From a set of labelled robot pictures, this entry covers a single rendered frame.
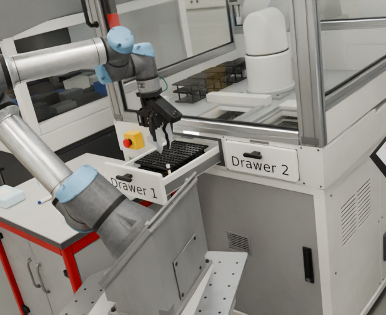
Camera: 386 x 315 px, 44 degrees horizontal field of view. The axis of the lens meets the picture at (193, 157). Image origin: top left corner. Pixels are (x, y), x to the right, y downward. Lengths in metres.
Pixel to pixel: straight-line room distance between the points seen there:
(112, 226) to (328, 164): 0.76
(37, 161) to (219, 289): 0.59
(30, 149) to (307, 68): 0.83
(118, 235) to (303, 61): 0.74
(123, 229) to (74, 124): 1.38
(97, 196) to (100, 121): 1.42
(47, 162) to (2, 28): 1.03
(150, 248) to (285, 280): 0.95
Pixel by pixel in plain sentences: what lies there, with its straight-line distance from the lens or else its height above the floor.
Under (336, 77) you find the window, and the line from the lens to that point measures 1.63.
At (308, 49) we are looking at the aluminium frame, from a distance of 1.46.
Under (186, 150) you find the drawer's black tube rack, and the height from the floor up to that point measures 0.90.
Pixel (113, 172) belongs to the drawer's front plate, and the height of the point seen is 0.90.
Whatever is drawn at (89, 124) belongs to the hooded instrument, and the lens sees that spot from 2.52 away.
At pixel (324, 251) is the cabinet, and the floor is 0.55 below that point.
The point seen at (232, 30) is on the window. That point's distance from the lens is 1.62.
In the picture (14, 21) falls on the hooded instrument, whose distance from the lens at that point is 2.30.
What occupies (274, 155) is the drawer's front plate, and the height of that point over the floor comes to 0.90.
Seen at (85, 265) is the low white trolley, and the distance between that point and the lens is 1.78.
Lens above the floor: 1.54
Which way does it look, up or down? 22 degrees down
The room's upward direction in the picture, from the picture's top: 10 degrees counter-clockwise
